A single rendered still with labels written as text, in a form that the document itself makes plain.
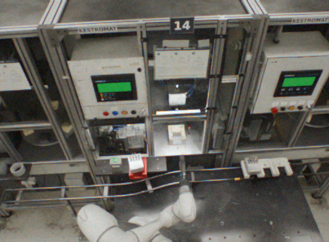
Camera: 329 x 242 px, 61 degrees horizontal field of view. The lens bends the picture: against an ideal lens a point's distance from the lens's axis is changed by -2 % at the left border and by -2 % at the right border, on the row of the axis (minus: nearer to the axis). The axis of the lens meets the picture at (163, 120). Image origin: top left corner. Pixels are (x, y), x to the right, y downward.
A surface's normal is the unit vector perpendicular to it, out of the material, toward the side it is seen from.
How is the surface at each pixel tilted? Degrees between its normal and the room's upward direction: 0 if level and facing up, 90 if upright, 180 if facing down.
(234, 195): 0
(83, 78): 90
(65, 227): 0
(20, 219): 0
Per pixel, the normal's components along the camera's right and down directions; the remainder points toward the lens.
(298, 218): -0.02, -0.68
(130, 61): 0.05, 0.73
